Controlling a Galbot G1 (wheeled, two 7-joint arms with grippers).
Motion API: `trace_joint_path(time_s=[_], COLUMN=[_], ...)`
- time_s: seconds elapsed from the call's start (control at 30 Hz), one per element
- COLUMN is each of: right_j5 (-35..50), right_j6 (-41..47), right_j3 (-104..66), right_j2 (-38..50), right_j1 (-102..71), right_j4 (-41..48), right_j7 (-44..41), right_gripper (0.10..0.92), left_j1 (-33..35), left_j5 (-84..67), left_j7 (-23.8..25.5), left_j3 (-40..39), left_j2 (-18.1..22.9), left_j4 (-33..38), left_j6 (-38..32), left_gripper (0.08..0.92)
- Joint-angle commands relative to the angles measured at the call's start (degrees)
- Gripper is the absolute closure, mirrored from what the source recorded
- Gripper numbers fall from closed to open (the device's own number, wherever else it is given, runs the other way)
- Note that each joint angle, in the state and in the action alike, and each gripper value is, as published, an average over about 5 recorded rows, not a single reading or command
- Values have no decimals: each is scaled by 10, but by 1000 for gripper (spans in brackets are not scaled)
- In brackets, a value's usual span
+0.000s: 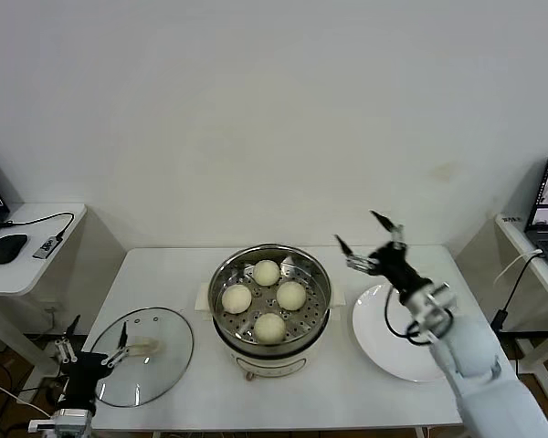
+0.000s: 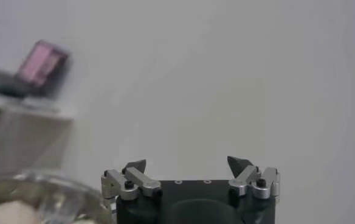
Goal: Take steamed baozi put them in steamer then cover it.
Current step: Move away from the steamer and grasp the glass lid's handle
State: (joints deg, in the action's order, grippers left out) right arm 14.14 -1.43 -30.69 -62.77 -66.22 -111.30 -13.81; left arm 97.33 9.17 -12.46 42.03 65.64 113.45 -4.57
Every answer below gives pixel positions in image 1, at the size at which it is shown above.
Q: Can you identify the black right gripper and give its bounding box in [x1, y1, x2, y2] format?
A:
[334, 209, 434, 301]

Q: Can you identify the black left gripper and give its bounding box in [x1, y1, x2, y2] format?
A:
[54, 313, 132, 413]

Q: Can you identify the round glass pot lid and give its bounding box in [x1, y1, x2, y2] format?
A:
[85, 306, 195, 407]

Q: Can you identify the white steamed baozi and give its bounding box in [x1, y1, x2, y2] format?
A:
[276, 281, 308, 312]
[253, 258, 283, 287]
[221, 284, 253, 315]
[254, 312, 288, 345]

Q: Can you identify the stainless steel steamer pot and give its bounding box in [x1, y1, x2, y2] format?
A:
[208, 245, 333, 349]

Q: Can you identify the white round plate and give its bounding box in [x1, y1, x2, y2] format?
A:
[352, 282, 456, 383]

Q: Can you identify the white side table with mouse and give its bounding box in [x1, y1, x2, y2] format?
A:
[0, 202, 89, 382]

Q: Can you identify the small grey usb hub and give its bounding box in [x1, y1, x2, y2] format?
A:
[33, 235, 59, 260]

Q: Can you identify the black computer mouse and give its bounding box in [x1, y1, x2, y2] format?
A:
[0, 233, 30, 265]

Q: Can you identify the cream electric cooker base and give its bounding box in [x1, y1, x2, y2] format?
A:
[195, 277, 348, 381]

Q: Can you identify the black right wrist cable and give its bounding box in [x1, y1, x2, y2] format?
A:
[385, 291, 451, 346]

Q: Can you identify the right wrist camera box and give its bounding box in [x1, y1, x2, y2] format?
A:
[427, 281, 458, 317]

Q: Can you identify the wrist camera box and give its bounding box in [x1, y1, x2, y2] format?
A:
[427, 281, 458, 317]
[28, 417, 91, 438]

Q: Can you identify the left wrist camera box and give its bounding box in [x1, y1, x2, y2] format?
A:
[28, 417, 91, 438]

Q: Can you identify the white floor cable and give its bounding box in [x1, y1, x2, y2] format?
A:
[0, 377, 51, 417]

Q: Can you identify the white laptop cable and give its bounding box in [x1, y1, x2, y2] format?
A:
[493, 249, 545, 285]

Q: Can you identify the black power adapter cable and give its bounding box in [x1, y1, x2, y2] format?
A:
[490, 258, 532, 330]

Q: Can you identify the black usb hub cable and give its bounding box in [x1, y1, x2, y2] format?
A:
[2, 211, 77, 241]

